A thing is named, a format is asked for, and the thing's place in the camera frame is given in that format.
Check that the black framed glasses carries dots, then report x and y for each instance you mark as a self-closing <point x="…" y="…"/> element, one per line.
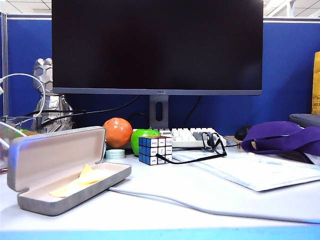
<point x="200" y="159"/>

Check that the grey glasses case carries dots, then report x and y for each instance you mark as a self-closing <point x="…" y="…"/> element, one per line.
<point x="50" y="155"/>

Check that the grey monitor stand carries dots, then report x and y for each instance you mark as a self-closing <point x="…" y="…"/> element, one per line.
<point x="152" y="112"/>

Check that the rubik's cube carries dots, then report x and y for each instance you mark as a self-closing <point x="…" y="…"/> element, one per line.
<point x="155" y="150"/>

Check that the white grey keyboard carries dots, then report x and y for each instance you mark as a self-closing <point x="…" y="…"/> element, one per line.
<point x="185" y="140"/>

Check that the green apple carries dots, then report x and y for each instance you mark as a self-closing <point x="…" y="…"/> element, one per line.
<point x="136" y="143"/>

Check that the orange fruit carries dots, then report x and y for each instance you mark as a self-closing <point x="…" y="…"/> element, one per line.
<point x="117" y="132"/>

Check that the black computer monitor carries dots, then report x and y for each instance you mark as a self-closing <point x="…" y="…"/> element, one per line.
<point x="150" y="50"/>

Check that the black computer mouse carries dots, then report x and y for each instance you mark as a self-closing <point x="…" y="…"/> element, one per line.
<point x="241" y="133"/>

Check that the yellow lens cloth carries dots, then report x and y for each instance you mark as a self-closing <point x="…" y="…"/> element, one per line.
<point x="85" y="176"/>

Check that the silver robot figurine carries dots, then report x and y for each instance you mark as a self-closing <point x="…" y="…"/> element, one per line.
<point x="45" y="72"/>

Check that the green fruit in container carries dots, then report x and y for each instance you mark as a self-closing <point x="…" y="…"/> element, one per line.
<point x="25" y="131"/>

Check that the clear plastic container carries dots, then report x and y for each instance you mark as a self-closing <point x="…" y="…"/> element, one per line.
<point x="7" y="140"/>

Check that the yellow paper bag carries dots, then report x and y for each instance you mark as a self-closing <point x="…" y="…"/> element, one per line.
<point x="317" y="87"/>

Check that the metal partition post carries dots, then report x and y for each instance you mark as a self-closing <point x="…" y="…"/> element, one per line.
<point x="5" y="62"/>

